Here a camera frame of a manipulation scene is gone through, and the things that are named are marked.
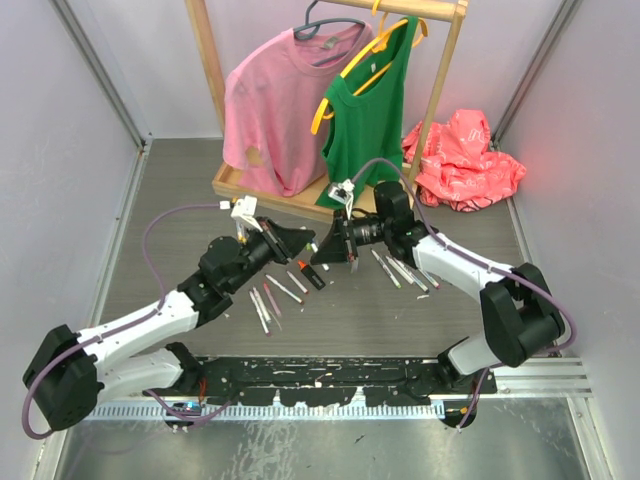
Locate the crumpled coral pink cloth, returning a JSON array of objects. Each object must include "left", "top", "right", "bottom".
[{"left": 415, "top": 109, "right": 527, "bottom": 213}]

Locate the yellow clothes hanger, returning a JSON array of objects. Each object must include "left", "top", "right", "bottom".
[{"left": 310, "top": 0, "right": 430, "bottom": 136}]

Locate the pink t-shirt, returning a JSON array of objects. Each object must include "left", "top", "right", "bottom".
[{"left": 223, "top": 23, "right": 373, "bottom": 197}]

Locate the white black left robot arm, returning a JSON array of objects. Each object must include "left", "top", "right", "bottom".
[{"left": 22, "top": 217, "right": 315, "bottom": 432}]

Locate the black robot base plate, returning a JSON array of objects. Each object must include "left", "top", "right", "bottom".
[{"left": 154, "top": 357, "right": 477, "bottom": 407}]

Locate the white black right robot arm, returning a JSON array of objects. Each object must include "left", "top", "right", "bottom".
[{"left": 311, "top": 180, "right": 565, "bottom": 394}]

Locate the white pen magenta tip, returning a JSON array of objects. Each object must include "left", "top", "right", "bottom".
[{"left": 249, "top": 290, "right": 271, "bottom": 337}]

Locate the wooden clothes rack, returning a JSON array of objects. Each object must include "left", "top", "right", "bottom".
[{"left": 187, "top": 1, "right": 468, "bottom": 241}]

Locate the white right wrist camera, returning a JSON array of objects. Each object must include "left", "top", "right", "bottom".
[{"left": 327, "top": 179, "right": 355, "bottom": 219}]

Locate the green tank top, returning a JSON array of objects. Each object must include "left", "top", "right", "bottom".
[{"left": 310, "top": 16, "right": 428, "bottom": 198}]

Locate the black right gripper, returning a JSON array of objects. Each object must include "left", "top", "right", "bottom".
[{"left": 311, "top": 210, "right": 391, "bottom": 267}]

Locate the slotted cable duct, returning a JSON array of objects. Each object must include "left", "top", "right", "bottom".
[{"left": 87, "top": 401, "right": 445, "bottom": 421}]

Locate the grey clothes hanger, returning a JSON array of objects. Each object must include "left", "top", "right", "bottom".
[{"left": 293, "top": 0, "right": 368, "bottom": 67}]

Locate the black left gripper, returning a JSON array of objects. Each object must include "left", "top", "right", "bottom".
[{"left": 225, "top": 215, "right": 310, "bottom": 292}]

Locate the thin white pen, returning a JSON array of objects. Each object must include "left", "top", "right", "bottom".
[{"left": 400, "top": 262, "right": 430, "bottom": 294}]

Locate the white pen pink tip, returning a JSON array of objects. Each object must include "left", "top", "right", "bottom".
[{"left": 263, "top": 282, "right": 282, "bottom": 318}]

